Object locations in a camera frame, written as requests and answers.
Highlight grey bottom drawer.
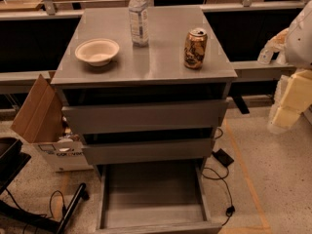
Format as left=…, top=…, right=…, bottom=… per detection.
left=95, top=160, right=221, bottom=234

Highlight grey drawer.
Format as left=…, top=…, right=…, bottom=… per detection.
left=82, top=138, right=215, bottom=165
left=95, top=160, right=221, bottom=234
left=62, top=99, right=227, bottom=134

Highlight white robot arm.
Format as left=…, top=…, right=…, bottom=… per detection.
left=267, top=1, right=312, bottom=134

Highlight grey drawer cabinet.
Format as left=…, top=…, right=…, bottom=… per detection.
left=51, top=5, right=238, bottom=174

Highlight grey middle drawer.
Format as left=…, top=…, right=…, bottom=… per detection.
left=82, top=138, right=215, bottom=165

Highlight grey top drawer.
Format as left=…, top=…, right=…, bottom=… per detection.
left=62, top=99, right=227, bottom=134

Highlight gold soda can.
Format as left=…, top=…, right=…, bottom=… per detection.
left=184, top=27, right=208, bottom=69

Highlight white paper bowl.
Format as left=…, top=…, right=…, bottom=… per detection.
left=75, top=38, right=120, bottom=67

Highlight black power adapter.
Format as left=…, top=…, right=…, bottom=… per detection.
left=213, top=149, right=234, bottom=168

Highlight clear plastic water bottle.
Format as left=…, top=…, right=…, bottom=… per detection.
left=128, top=0, right=149, bottom=47

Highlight open cardboard box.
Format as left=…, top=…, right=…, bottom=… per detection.
left=11, top=75, right=92, bottom=172

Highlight left sanitizer pump bottle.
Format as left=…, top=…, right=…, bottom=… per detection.
left=257, top=42, right=274, bottom=64

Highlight black chair base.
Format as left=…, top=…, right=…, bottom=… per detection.
left=0, top=137, right=89, bottom=234

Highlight black floor cable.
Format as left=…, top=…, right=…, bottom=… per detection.
left=201, top=167, right=236, bottom=227

